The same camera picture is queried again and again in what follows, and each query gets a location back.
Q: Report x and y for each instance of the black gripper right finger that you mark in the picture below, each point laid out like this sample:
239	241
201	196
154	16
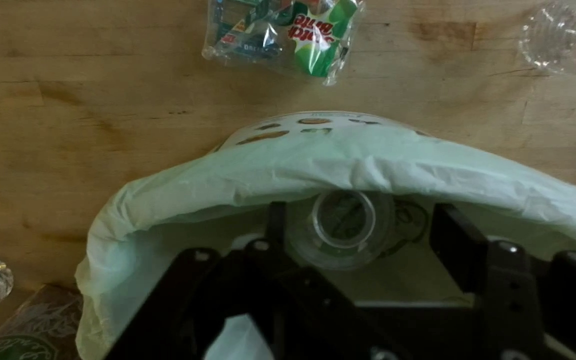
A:
521	298

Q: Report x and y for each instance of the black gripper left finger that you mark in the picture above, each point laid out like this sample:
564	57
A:
256	294

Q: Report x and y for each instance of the clear water bottle red label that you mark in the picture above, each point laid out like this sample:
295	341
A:
340	229

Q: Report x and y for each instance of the large water bottle red label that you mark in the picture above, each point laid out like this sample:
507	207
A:
549	36

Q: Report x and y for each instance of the crumpled green candy wrapper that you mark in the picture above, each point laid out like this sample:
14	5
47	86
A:
308	38

